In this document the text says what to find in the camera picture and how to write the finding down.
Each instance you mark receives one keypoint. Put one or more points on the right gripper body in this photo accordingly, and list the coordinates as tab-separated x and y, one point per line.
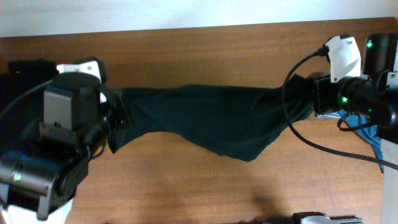
364	95

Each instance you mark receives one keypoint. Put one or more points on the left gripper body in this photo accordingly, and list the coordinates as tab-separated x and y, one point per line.
115	112

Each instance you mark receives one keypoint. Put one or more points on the black t-shirt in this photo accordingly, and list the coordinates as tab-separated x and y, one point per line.
234	121

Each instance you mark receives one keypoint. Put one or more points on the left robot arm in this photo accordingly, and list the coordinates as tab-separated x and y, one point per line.
39	177

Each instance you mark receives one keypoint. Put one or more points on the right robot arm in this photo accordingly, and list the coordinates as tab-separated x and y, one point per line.
377	99

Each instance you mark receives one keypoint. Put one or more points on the black fabric storage container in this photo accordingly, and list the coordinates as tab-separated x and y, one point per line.
23	75

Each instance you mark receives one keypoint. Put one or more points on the blue denim jeans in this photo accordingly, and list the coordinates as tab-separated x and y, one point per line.
368	134

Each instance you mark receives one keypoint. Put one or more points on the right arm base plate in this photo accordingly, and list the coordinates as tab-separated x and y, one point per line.
322	218

